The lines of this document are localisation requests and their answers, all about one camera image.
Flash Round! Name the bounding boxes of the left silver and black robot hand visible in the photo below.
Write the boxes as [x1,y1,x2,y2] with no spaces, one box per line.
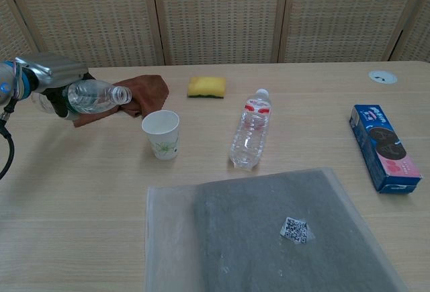
[14,52,96,119]

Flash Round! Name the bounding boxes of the clear bottle with green label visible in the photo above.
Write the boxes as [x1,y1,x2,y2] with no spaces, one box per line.
[31,80,134,115]

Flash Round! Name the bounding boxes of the white paper cup, flower print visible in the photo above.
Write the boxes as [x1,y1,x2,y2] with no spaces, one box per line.
[141,109,181,161]

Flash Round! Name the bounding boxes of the capped clear bottle, red label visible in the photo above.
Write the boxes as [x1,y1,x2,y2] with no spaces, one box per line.
[228,88,271,172]

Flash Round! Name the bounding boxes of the brown cloth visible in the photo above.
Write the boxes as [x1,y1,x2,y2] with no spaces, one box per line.
[73,75,170,128]

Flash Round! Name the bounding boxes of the yellow sponge with green pad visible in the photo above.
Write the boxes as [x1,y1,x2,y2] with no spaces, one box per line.
[187,76,227,99]

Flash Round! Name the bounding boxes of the grey felt in plastic bag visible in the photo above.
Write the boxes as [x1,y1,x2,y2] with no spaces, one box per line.
[144,166,409,292]

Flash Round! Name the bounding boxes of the QR code sticker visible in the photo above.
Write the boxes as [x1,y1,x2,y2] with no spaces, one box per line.
[280,216,315,245]

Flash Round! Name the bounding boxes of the blue cookie box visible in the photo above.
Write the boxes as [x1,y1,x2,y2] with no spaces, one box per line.
[348,104,423,195]

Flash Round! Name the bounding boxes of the black cable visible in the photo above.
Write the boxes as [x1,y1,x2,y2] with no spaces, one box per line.
[0,99,17,181]

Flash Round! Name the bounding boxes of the woven folding screen, wooden frame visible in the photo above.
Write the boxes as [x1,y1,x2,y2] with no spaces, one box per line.
[0,0,430,74]

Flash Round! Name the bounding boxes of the round white cable grommet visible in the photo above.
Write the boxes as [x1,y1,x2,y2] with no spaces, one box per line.
[368,70,398,85]

